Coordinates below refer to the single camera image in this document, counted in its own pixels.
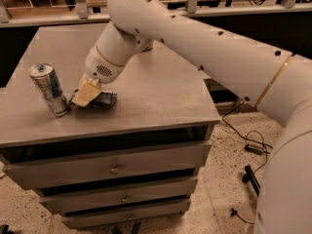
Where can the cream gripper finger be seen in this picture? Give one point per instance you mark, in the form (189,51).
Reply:
(87,91)

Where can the dark blue rxbar wrapper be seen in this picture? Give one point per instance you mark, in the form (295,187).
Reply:
(104,99)

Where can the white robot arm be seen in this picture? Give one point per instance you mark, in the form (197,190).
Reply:
(274,81)

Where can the silver blue redbull can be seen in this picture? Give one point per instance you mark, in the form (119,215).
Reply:
(47,82)

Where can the red coca cola can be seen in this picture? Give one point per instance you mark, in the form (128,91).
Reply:
(148,47)

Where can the grey metal railing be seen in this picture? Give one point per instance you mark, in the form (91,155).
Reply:
(90,11)

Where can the grey drawer cabinet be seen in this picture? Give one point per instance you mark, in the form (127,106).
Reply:
(161,99)

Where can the top grey drawer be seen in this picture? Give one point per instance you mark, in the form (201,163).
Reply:
(110,164)

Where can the grey drawer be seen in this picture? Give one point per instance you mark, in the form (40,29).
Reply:
(170,207)
(110,164)
(119,195)

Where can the bottom grey drawer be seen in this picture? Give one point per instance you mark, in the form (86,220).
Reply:
(170,207)

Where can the middle grey drawer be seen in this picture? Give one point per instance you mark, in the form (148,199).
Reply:
(119,195)

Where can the small black power adapter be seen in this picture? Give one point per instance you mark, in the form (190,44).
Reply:
(253,149)

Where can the black metal stand leg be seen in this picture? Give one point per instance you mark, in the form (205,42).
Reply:
(249,176)

